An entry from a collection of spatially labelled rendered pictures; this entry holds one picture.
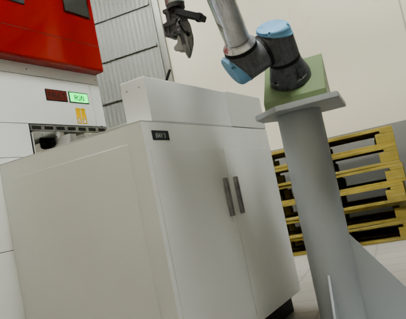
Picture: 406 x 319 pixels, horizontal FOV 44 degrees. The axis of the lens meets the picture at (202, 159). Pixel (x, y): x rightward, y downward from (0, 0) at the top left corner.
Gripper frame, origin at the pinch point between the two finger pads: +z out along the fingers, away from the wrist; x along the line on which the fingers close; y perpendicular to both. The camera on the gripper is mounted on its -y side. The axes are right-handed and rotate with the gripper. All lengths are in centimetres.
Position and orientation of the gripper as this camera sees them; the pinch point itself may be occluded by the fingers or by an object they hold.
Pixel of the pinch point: (190, 54)
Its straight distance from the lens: 193.0
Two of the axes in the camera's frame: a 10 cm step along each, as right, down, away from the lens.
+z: 2.0, 9.8, -0.8
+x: -4.9, 0.3, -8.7
